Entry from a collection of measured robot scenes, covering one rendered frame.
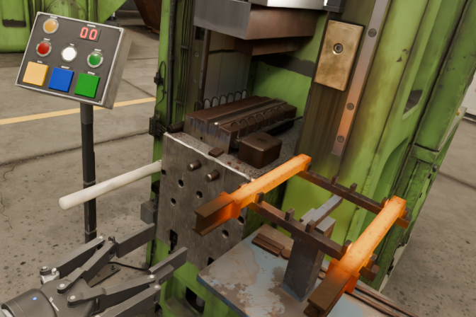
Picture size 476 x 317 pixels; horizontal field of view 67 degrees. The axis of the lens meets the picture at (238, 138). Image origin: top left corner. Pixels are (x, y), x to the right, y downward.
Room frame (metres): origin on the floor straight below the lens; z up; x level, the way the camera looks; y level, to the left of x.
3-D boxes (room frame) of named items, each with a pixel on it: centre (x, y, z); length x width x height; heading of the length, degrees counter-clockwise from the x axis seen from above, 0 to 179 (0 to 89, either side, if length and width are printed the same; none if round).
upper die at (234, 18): (1.23, -0.01, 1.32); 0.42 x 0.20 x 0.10; 146
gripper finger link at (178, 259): (0.40, 0.07, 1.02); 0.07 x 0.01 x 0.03; 145
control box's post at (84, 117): (1.30, 0.61, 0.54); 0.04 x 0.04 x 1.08; 56
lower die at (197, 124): (1.23, -0.01, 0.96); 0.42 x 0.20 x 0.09; 146
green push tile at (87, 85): (1.16, 0.54, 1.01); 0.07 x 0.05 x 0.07; 81
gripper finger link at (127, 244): (0.44, 0.13, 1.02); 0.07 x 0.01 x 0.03; 145
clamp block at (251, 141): (1.00, -0.07, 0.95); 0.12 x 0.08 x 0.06; 146
